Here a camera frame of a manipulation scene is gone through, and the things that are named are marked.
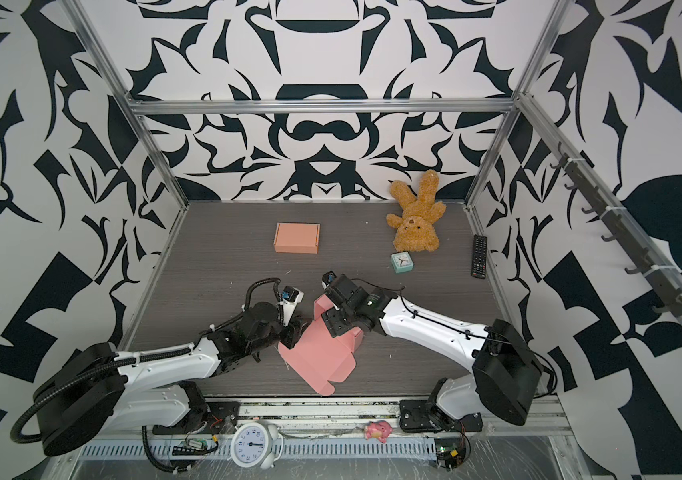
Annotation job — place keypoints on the white round alarm clock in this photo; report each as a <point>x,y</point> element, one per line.
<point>256,444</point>

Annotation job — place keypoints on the left green circuit board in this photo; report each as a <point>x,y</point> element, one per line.
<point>191,447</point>

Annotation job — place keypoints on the right green circuit board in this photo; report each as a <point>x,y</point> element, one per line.
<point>451,455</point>

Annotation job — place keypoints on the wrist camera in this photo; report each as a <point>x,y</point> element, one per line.
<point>328,278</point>
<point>289,299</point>

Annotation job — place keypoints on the black wall hook rail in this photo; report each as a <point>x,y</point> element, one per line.
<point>624,229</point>

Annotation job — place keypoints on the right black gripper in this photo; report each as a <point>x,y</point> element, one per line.
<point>331,322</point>

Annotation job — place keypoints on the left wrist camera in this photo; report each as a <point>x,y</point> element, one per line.
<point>289,299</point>

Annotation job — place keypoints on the small pink toy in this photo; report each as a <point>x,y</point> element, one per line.
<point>380,431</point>

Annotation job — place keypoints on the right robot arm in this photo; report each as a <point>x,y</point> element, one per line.
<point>503,372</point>

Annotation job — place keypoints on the pink cardboard box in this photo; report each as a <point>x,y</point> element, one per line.
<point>320,359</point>

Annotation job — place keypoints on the small teal alarm clock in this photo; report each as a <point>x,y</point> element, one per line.
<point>401,262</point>

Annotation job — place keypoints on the black remote control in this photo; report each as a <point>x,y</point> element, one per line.
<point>479,257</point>

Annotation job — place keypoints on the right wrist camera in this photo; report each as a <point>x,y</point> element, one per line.
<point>328,278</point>

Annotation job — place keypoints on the orange cardboard box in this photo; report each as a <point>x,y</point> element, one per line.
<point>297,238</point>

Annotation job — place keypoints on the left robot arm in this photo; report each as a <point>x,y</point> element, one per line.
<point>103,390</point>

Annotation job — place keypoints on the green circuit board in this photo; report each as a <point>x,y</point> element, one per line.
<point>451,455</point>
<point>191,447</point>

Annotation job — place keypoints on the brown teddy bear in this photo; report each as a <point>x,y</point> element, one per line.
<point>415,231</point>

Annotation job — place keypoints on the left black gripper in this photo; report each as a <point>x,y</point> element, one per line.
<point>295,332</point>

